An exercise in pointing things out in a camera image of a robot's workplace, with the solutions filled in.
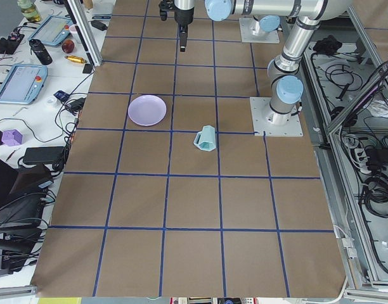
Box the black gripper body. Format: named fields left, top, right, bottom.
left=174, top=0, right=195, bottom=25

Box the light teal faceted cup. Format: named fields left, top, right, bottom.
left=193, top=125, right=216, bottom=151

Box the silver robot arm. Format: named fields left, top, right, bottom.
left=252, top=15, right=280, bottom=36
left=205, top=0, right=352, bottom=126

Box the purple plate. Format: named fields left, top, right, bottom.
left=128, top=95, right=167, bottom=127

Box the white pink cup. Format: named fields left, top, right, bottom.
left=69, top=24, right=78, bottom=36

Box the red apple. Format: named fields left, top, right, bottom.
left=61, top=39, right=75, bottom=54

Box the far blue teach pendant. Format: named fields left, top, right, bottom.
left=28, top=15, right=73, bottom=46

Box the blue teach pendant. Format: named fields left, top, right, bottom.
left=28, top=15, right=73, bottom=46
left=0, top=64, right=48, bottom=105

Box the black water bottle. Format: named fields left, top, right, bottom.
left=29, top=39, right=53, bottom=65

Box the green drink bottle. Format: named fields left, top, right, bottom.
left=17, top=0, right=41, bottom=23

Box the near blue teach pendant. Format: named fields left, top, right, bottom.
left=0, top=64, right=48, bottom=105

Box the black power adapter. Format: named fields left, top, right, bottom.
left=22, top=146, right=64, bottom=165

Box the purple plastic block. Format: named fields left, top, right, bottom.
left=1, top=129, right=23, bottom=146

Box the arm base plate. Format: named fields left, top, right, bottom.
left=250, top=97, right=303, bottom=137
left=239, top=15, right=280, bottom=44

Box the aluminium frame post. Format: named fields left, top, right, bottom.
left=63, top=0, right=103, bottom=67

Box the coiled black cable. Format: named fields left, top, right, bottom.
left=358, top=174, right=388, bottom=220

